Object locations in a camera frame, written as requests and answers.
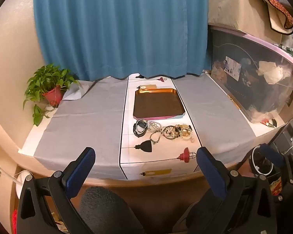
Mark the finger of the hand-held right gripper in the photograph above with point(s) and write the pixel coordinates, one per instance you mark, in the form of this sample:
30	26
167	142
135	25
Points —
272	154

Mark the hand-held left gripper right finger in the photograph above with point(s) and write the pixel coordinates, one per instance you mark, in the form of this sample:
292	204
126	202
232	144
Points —
211	171

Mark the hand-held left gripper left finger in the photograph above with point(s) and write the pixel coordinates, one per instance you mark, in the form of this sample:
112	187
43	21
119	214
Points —
80	171

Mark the gold bangle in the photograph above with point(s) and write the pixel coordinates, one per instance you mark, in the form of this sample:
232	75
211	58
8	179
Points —
166	136

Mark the black braided band smartwatch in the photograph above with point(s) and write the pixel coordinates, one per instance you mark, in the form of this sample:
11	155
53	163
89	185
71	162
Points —
140	126

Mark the pink and gold metal tray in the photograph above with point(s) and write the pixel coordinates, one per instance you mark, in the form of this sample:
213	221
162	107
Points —
157	103

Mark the dark electronic device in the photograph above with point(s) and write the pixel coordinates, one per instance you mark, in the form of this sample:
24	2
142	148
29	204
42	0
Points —
283	139

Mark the small patterned pouch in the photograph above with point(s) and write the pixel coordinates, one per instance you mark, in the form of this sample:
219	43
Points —
271	123

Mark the grey fuzzy seat cushion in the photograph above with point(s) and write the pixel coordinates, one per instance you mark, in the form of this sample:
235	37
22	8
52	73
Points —
107	209

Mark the grey tablecloth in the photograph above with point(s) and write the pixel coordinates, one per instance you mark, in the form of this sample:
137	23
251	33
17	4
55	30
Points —
88	121

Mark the white lamp print table runner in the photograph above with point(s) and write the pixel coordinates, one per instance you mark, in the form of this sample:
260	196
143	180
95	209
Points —
158	153

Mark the white round device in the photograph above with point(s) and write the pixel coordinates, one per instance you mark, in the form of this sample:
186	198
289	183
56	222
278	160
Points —
24	178

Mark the clear storage bin pink lid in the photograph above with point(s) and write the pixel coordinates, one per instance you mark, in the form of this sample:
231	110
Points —
256	87

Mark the red fuzzy cloth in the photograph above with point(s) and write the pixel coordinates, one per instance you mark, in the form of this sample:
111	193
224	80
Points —
14	221

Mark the potted green plant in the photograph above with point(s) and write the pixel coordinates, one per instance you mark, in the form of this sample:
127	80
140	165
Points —
47	80

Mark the red patterned fabric bag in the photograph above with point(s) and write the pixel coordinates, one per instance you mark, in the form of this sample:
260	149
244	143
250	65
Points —
283	9

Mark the blue curtain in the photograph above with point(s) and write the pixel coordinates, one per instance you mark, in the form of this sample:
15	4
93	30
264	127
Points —
119	29

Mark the beige fabric storage box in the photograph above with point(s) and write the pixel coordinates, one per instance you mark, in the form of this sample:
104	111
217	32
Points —
234	7

